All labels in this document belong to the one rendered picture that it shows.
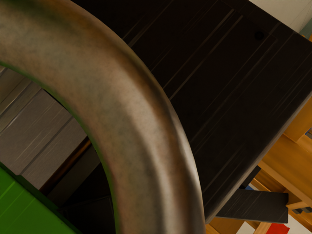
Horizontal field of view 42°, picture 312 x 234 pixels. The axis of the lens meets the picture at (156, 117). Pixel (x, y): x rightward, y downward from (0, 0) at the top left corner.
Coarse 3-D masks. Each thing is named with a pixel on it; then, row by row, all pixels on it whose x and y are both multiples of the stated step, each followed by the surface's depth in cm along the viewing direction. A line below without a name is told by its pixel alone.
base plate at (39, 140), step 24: (48, 96) 70; (24, 120) 69; (48, 120) 76; (72, 120) 84; (0, 144) 68; (24, 144) 74; (48, 144) 82; (72, 144) 92; (24, 168) 81; (48, 168) 90
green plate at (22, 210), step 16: (0, 176) 26; (16, 176) 27; (0, 192) 26; (16, 192) 26; (32, 192) 27; (0, 208) 26; (16, 208) 26; (32, 208) 26; (48, 208) 27; (0, 224) 26; (16, 224) 26; (32, 224) 26; (48, 224) 26; (64, 224) 26
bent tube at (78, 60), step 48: (0, 0) 12; (48, 0) 13; (0, 48) 13; (48, 48) 12; (96, 48) 13; (96, 96) 12; (144, 96) 13; (96, 144) 13; (144, 144) 12; (144, 192) 12; (192, 192) 13
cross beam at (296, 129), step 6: (306, 108) 79; (300, 114) 84; (306, 114) 81; (294, 120) 89; (300, 120) 86; (306, 120) 84; (288, 126) 95; (294, 126) 92; (300, 126) 89; (306, 126) 87; (288, 132) 99; (294, 132) 95; (300, 132) 92; (294, 138) 99
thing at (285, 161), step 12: (276, 144) 101; (288, 144) 101; (264, 156) 101; (276, 156) 101; (288, 156) 100; (300, 156) 100; (264, 168) 106; (276, 168) 100; (288, 168) 100; (300, 168) 99; (288, 180) 99; (300, 180) 98; (300, 192) 99
